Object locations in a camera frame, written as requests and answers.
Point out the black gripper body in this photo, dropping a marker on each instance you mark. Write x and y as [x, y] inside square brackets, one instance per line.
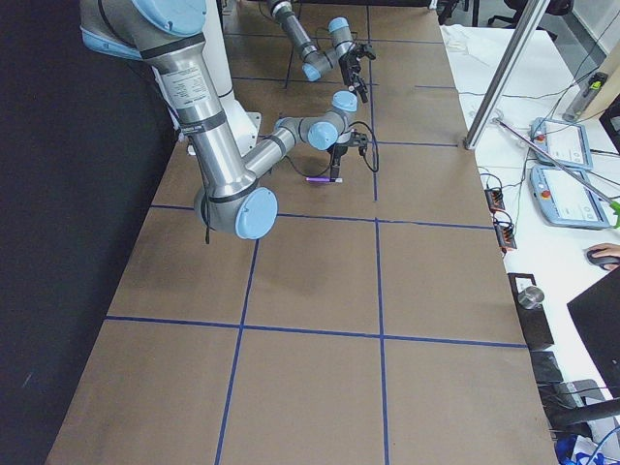
[348, 67]
[337, 152]

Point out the upper teach pendant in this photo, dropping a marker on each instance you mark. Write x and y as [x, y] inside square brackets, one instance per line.
[563, 141]

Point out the teach pendant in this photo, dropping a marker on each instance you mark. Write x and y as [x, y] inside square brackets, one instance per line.
[563, 141]
[564, 202]

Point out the person's hand on mouse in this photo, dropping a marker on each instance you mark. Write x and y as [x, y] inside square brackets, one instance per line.
[605, 250]

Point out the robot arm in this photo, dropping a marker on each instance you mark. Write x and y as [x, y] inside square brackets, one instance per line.
[174, 38]
[316, 62]

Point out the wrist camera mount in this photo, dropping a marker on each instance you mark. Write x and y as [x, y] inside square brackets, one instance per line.
[359, 141]
[360, 51]

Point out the metal cup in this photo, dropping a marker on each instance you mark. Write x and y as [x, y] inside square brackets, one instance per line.
[530, 298]

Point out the aluminium frame post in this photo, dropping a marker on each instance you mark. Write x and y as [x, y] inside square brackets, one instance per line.
[520, 38]

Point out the purple highlighter pen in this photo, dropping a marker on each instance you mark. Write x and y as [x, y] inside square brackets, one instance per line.
[321, 179]

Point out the lower teach pendant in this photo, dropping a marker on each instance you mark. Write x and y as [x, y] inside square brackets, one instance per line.
[564, 202]

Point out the black computer mouse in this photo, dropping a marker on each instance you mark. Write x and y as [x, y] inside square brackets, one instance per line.
[602, 261]

